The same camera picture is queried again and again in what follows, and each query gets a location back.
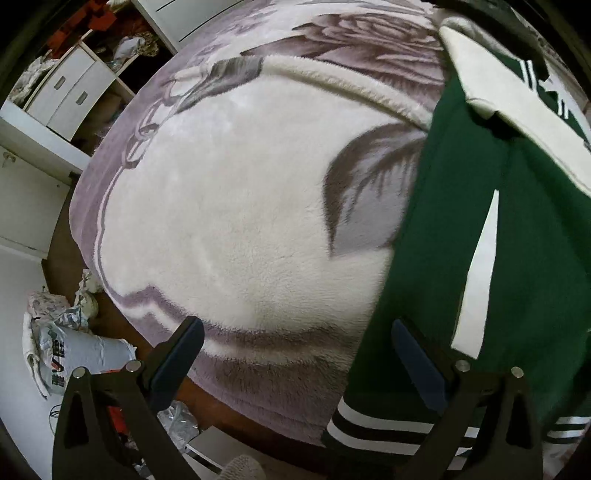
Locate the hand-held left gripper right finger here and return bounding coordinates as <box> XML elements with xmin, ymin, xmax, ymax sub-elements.
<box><xmin>392</xmin><ymin>318</ymin><xmax>544</xmax><ymax>480</ymax></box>

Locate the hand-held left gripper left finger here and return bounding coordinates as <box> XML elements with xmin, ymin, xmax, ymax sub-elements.
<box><xmin>52</xmin><ymin>316</ymin><xmax>206</xmax><ymax>480</ymax></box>

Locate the green striped varsity jacket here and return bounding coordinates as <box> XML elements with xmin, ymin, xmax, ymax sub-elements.
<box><xmin>321</xmin><ymin>16</ymin><xmax>591</xmax><ymax>468</ymax></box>

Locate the red clothes pile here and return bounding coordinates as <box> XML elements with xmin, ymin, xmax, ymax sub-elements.
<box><xmin>87</xmin><ymin>0</ymin><xmax>117</xmax><ymax>29</ymax></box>

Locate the crumpled clear plastic wrap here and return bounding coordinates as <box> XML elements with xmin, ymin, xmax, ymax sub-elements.
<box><xmin>157</xmin><ymin>401</ymin><xmax>200</xmax><ymax>454</ymax></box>

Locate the white printed plastic bag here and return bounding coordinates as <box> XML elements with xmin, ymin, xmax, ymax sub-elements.
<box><xmin>23</xmin><ymin>291</ymin><xmax>137</xmax><ymax>400</ymax></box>

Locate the grey fuzzy cloth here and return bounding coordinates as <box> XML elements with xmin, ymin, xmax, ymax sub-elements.
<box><xmin>216</xmin><ymin>454</ymin><xmax>265</xmax><ymax>480</ymax></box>

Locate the printed fleece blanket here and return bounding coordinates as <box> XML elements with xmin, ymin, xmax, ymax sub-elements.
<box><xmin>69</xmin><ymin>0</ymin><xmax>462</xmax><ymax>457</ymax></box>

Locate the white cabinet door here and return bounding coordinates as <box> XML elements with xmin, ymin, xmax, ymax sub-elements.
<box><xmin>0</xmin><ymin>147</ymin><xmax>78</xmax><ymax>260</ymax></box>

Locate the white drawer cabinet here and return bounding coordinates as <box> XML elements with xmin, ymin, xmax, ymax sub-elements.
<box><xmin>22</xmin><ymin>46</ymin><xmax>117</xmax><ymax>142</ymax></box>

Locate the leopard print cloth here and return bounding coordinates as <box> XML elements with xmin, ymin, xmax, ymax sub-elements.
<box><xmin>137</xmin><ymin>31</ymin><xmax>161</xmax><ymax>58</ymax></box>

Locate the white wardrobe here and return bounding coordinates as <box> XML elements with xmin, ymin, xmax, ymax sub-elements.
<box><xmin>131</xmin><ymin>0</ymin><xmax>243</xmax><ymax>54</ymax></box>

